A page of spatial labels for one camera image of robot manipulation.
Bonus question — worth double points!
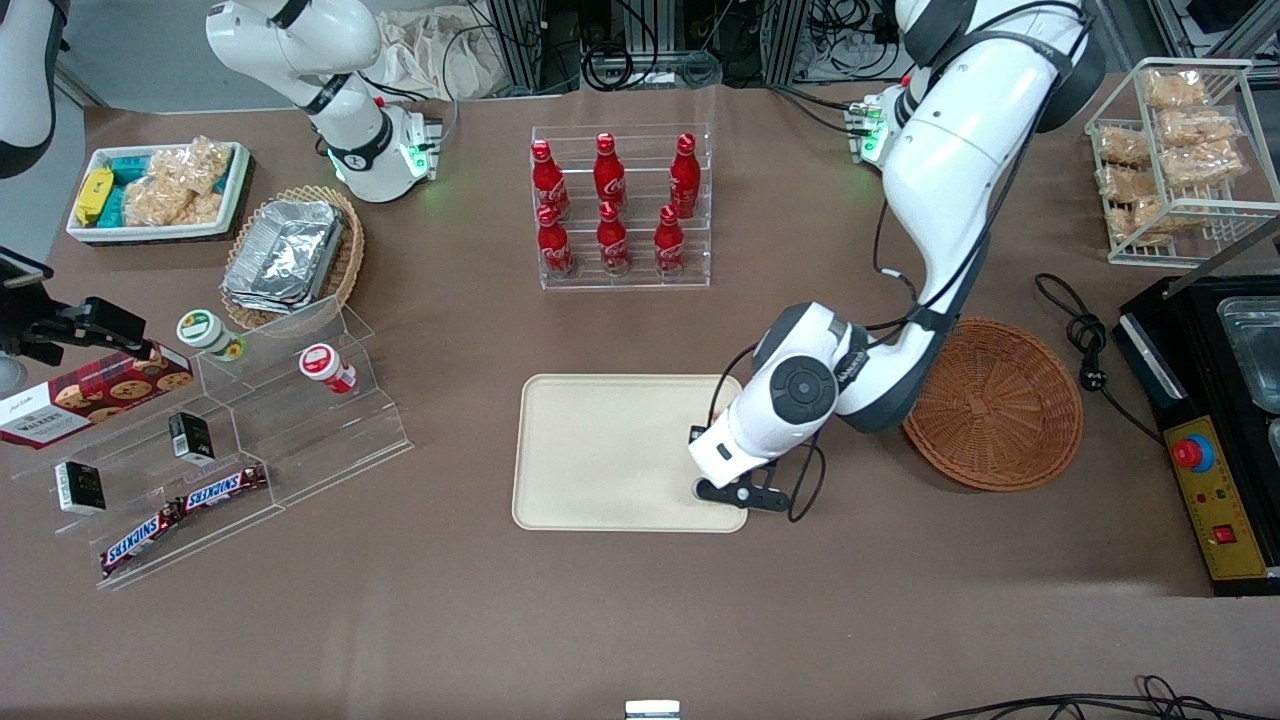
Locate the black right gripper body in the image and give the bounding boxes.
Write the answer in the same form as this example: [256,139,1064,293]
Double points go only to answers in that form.
[0,300,96,366]

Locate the cream rectangular serving tray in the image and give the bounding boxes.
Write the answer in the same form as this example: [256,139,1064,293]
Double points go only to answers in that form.
[512,374,749,533]

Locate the oval brown wicker basket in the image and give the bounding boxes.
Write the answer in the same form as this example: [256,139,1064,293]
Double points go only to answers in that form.
[219,185,366,332]

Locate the round brown wicker basket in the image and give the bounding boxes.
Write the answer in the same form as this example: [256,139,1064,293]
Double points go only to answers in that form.
[902,318,1084,492]

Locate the red cookie box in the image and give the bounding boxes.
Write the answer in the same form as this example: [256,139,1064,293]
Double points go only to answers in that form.
[0,343,195,451]

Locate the green lid yogurt cup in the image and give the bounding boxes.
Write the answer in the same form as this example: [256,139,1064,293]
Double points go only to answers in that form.
[176,309,248,363]

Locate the white rectangular snack bin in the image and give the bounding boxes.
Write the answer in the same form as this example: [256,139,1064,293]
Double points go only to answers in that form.
[66,141,254,245]

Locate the yellow snack pack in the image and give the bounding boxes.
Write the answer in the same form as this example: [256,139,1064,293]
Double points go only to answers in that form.
[75,168,115,228]

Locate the bagged rice cracker snack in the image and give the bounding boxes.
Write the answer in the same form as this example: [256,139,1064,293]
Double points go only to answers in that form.
[122,175,224,229]
[150,136,237,197]

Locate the small black carton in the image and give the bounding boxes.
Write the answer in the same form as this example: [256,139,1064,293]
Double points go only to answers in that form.
[54,460,108,517]
[167,411,216,465]

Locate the stacked aluminium foil containers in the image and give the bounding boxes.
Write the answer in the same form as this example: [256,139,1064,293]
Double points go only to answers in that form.
[221,198,347,314]

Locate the brown Snickers bar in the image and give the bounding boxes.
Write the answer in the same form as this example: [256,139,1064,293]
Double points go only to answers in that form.
[179,463,270,514]
[99,504,187,579]

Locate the red lid yogurt cup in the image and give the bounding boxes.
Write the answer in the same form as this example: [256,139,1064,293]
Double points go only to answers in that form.
[298,343,358,395]

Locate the clear acrylic stepped display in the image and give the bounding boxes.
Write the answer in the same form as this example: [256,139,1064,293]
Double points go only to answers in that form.
[8,295,415,592]

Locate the clear acrylic bottle rack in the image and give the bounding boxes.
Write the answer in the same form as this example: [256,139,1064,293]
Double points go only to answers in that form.
[530,123,713,291]

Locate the red cola bottle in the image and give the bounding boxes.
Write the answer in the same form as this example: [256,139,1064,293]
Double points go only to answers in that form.
[530,140,571,222]
[597,201,631,277]
[654,204,687,277]
[669,132,702,220]
[537,205,576,280]
[594,132,627,211]

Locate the crumpled beige cloth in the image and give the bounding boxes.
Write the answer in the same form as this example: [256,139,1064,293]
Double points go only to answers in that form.
[372,8,503,102]

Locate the bagged fried snack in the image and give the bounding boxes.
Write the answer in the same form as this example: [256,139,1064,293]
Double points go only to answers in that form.
[1160,108,1240,150]
[1110,196,1201,247]
[1097,166,1161,207]
[1097,128,1154,169]
[1143,68,1210,112]
[1164,141,1247,190]

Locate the black yellow control box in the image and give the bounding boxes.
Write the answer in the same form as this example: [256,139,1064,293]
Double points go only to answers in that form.
[1112,214,1280,598]

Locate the stainless steel pan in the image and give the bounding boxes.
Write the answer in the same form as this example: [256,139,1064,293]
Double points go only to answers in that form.
[1217,296,1280,413]

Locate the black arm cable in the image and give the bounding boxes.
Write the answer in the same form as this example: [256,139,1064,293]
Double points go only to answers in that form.
[708,30,1076,524]

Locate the black power cable with plug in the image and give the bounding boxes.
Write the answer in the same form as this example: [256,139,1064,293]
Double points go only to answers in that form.
[1034,272,1167,447]

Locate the coiled black background cables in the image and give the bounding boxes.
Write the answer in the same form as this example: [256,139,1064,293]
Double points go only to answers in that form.
[580,0,723,91]

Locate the black floor cables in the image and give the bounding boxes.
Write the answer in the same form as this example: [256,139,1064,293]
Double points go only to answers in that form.
[918,675,1280,720]

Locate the aluminium frame profile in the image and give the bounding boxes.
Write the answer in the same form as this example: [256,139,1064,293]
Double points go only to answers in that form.
[488,0,583,98]

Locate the white wire basket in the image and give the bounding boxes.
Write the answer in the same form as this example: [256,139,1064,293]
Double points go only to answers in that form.
[1084,57,1280,270]

